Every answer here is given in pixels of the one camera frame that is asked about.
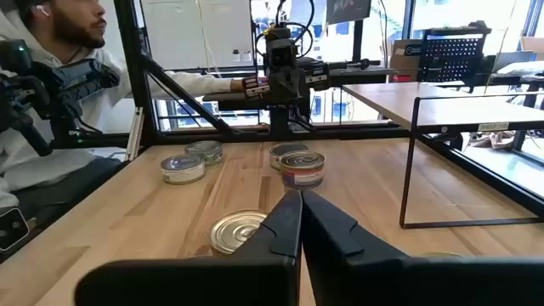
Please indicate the white aluminium bracket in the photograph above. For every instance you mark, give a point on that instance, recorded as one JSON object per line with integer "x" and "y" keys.
{"x": 135, "y": 136}

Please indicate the person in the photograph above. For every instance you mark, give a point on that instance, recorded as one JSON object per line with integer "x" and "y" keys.
{"x": 64, "y": 25}

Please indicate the gold lid seafood can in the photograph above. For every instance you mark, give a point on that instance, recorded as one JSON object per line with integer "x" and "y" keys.
{"x": 231, "y": 231}

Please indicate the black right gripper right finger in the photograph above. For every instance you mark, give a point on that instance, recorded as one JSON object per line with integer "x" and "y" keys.
{"x": 382, "y": 280}

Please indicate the white board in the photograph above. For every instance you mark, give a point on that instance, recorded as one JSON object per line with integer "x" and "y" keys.
{"x": 191, "y": 34}

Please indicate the wooden shelf black metal legs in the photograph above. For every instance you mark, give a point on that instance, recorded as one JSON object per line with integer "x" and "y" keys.
{"x": 446, "y": 106}

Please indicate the black aluminium table frame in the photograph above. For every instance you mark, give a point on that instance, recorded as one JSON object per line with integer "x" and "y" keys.
{"x": 136, "y": 85}

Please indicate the green label tuna can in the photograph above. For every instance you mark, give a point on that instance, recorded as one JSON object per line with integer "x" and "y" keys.
{"x": 208, "y": 153}

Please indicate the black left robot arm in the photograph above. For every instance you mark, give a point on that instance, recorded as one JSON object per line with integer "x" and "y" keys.
{"x": 282, "y": 121}

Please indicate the grey table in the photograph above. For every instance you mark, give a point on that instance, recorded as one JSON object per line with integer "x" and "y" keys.
{"x": 523, "y": 70}

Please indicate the black perforated panel cart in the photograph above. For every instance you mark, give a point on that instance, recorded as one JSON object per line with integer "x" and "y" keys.
{"x": 450, "y": 55}

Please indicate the brown crumpled paper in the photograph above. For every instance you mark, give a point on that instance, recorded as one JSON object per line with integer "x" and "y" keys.
{"x": 493, "y": 140}

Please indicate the small black device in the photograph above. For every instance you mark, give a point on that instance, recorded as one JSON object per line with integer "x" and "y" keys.
{"x": 13, "y": 229}

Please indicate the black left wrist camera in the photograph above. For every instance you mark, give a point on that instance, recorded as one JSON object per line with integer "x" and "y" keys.
{"x": 281, "y": 53}

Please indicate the brown cardboard box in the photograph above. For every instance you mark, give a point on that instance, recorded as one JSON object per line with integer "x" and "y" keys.
{"x": 401, "y": 64}
{"x": 534, "y": 47}

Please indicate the white earbud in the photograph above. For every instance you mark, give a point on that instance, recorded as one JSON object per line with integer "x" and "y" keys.
{"x": 42, "y": 10}

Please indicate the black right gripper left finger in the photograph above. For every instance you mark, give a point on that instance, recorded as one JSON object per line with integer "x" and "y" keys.
{"x": 255, "y": 276}

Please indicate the white blue label tuna can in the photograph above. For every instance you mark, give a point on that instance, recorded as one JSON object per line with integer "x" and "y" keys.
{"x": 183, "y": 172}

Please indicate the black hanging monitor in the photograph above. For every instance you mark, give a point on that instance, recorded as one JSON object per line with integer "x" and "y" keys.
{"x": 348, "y": 10}

